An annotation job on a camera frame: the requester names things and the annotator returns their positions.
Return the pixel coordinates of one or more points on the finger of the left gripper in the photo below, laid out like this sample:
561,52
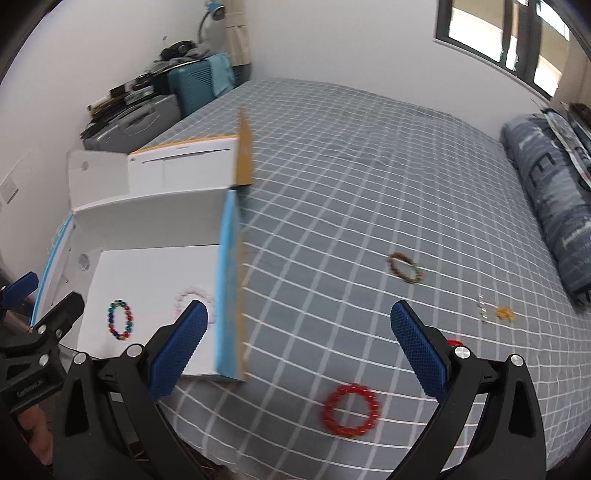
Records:
13,295
61,317

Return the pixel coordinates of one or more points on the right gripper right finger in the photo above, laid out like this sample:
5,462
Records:
425,347

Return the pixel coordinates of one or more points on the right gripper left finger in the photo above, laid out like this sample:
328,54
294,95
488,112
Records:
171,347

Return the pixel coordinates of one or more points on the left hand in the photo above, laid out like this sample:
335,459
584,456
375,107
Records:
34,422

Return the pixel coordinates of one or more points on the open white blue cardboard box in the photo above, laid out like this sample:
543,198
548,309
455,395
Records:
147,233

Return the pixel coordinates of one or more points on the grey checked bed sheet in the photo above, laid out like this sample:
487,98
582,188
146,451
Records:
359,201

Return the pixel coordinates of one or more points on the grey hard suitcase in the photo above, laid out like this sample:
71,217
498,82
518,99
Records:
134,127

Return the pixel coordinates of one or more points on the blue grey striped pillow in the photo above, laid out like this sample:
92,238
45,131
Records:
560,204

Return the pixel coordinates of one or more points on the patterned folded blanket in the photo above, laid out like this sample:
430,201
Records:
575,140

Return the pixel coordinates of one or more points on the teal suitcase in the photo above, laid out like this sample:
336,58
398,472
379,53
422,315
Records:
197,83

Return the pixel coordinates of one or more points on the beige curtain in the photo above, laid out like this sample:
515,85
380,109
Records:
237,34

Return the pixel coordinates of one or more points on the dark framed window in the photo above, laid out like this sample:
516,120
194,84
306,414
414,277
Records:
525,38

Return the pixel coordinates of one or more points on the blue desk lamp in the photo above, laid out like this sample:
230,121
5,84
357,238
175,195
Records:
214,11

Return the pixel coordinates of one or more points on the white wall socket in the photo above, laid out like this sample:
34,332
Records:
8,189

